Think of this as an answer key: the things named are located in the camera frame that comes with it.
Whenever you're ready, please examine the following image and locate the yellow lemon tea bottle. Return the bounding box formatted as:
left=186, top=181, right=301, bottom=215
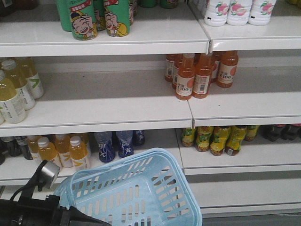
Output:
left=210, top=126, right=231, bottom=156
left=225, top=125, right=246, bottom=156
left=196, top=126, right=214, bottom=152
left=181, top=128, right=197, bottom=147
left=244, top=125, right=260, bottom=141

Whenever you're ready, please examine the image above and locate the dark drink bottle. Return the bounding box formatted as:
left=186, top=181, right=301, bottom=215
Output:
left=15, top=136, right=33, bottom=160
left=0, top=137, right=22, bottom=157

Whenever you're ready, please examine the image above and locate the blue sports drink bottle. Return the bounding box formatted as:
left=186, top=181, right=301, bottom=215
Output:
left=133, top=130, right=145, bottom=146
left=116, top=130, right=134, bottom=158
left=94, top=131, right=115, bottom=162

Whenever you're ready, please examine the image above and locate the orange vitamin drink bottle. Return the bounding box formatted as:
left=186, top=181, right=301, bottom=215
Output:
left=70, top=136, right=90, bottom=171
left=27, top=135, right=42, bottom=164
left=38, top=137, right=62, bottom=168
left=55, top=134, right=73, bottom=168

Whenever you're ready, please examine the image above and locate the plastic cola bottle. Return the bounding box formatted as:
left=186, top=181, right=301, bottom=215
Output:
left=262, top=124, right=286, bottom=142
left=281, top=124, right=301, bottom=141

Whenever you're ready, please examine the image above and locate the green cartoon drink can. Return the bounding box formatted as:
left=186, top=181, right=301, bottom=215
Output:
left=103, top=0, right=130, bottom=37
left=67, top=0, right=97, bottom=40

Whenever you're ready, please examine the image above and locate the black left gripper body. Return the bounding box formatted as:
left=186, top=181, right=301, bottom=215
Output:
left=0, top=195, right=109, bottom=226

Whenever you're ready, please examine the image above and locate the light blue plastic basket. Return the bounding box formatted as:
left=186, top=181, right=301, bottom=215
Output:
left=54, top=148, right=202, bottom=226

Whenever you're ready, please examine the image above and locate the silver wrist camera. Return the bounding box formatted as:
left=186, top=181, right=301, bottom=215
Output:
left=38, top=160, right=61, bottom=189

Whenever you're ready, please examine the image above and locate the white metal shelf unit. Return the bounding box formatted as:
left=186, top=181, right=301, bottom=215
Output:
left=0, top=0, right=301, bottom=218

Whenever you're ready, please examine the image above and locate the white peach drink bottle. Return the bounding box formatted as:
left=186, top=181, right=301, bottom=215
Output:
left=248, top=0, right=276, bottom=26
left=204, top=0, right=230, bottom=27
left=226, top=0, right=253, bottom=26

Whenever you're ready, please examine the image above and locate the orange C100 juice bottle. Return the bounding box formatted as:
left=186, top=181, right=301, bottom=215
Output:
left=192, top=53, right=212, bottom=99
left=216, top=50, right=238, bottom=88
left=175, top=53, right=195, bottom=100

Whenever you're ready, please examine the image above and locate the pale yellow drink bottle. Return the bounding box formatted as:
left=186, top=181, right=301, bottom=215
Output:
left=18, top=57, right=44, bottom=99
left=0, top=70, right=26, bottom=124
left=1, top=59, right=35, bottom=110

